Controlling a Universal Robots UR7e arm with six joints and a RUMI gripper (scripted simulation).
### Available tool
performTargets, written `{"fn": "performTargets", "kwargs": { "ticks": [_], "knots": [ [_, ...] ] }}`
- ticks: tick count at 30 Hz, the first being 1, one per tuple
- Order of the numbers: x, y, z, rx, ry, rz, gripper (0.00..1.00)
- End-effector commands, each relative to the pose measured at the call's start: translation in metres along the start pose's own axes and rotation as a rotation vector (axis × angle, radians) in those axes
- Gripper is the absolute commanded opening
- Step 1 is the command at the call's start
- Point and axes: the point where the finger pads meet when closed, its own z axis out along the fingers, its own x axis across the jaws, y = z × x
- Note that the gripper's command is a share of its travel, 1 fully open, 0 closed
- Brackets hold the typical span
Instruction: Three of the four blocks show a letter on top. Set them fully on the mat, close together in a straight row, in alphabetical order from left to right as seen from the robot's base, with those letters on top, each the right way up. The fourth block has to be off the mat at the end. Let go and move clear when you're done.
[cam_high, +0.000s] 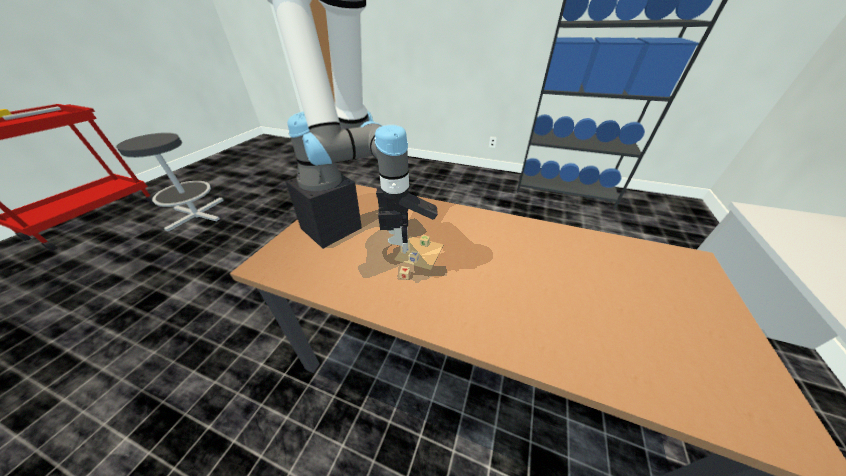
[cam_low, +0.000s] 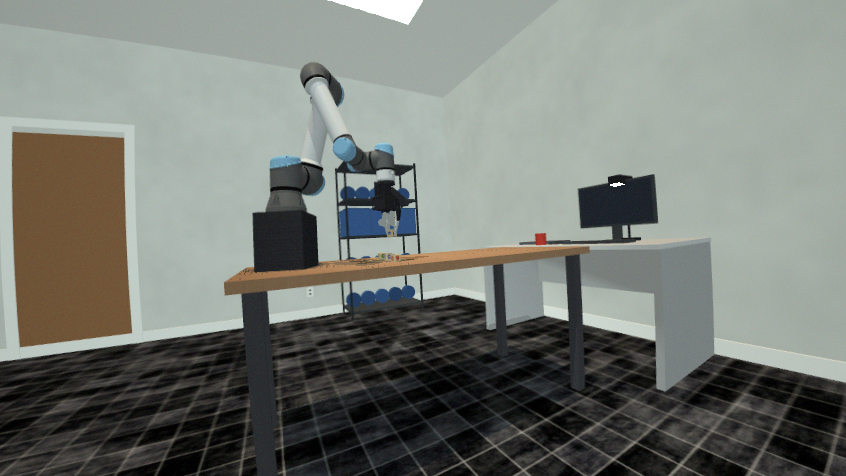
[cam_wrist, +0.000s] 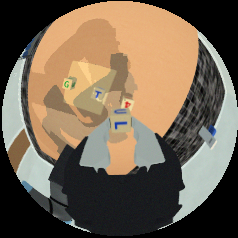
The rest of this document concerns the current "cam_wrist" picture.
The tan flat mat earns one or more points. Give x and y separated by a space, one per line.
88 76

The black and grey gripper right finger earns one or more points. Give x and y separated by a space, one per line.
152 151

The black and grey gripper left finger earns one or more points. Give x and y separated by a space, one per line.
91 153

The beige block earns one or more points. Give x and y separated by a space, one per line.
98 93
69 83
120 119
127 102

